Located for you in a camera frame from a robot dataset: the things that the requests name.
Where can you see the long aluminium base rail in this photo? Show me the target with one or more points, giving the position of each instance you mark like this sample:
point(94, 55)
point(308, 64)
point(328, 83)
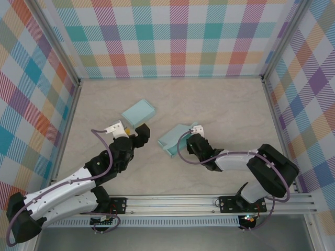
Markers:
point(170, 205)

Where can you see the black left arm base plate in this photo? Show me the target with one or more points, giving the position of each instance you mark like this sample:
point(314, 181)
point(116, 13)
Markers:
point(120, 205)

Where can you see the small black controller board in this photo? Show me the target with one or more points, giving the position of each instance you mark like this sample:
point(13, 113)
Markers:
point(102, 221)

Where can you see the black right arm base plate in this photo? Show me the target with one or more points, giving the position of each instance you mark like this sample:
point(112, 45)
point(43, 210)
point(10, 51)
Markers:
point(227, 204)

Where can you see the aluminium side floor rail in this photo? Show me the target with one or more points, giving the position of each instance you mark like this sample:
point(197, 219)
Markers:
point(70, 125)

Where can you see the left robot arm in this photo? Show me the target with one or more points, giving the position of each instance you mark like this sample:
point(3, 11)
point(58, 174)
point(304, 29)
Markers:
point(65, 191)

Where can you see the aluminium frame post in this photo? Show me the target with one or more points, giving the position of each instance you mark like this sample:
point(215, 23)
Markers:
point(57, 44)
point(284, 39)

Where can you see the grey metal panel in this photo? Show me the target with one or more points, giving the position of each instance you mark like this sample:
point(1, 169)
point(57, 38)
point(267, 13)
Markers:
point(170, 239)

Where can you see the light blue paper box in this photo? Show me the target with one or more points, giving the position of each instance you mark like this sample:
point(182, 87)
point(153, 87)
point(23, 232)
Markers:
point(172, 137)
point(137, 112)

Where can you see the thin aluminium wall floor rail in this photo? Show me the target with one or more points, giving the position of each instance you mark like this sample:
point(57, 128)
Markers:
point(170, 77)

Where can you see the small controller board with LED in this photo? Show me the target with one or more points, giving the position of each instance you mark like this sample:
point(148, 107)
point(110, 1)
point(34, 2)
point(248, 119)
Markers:
point(248, 219)

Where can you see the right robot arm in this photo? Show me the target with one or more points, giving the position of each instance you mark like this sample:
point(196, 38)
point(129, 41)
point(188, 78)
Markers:
point(235, 162)

